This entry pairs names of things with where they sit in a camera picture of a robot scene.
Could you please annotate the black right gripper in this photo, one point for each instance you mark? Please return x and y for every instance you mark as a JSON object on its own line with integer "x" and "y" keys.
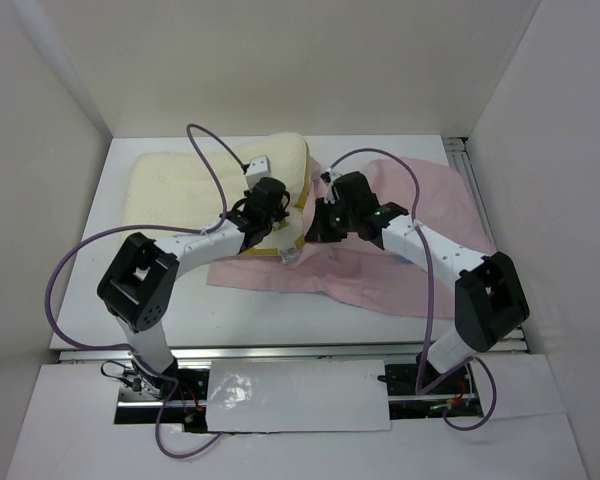
{"x": 319, "y": 230}

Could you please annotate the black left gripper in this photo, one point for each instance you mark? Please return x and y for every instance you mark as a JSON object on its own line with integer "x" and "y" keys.
{"x": 279, "y": 212}

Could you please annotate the pink printed pillowcase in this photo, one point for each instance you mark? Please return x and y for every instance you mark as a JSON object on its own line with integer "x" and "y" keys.
{"x": 357, "y": 273}

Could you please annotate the cream quilted pillow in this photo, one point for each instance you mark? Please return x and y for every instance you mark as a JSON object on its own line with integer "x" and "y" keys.
{"x": 176, "y": 189}

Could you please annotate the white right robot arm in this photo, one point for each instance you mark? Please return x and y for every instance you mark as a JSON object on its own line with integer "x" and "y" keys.
{"x": 489, "y": 301}

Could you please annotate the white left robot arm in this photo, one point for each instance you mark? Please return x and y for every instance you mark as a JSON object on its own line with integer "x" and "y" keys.
{"x": 138, "y": 285}

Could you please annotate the white cover sheet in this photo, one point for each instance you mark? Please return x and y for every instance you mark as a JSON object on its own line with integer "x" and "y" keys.
{"x": 297, "y": 396}

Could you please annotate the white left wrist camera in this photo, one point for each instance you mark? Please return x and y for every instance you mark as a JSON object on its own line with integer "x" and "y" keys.
{"x": 258, "y": 168}

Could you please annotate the aluminium frame rails right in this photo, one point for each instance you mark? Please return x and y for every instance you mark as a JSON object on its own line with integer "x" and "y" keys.
{"x": 458, "y": 159}

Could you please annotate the aluminium front rail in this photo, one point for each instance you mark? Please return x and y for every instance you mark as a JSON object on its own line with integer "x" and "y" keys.
{"x": 457, "y": 395}

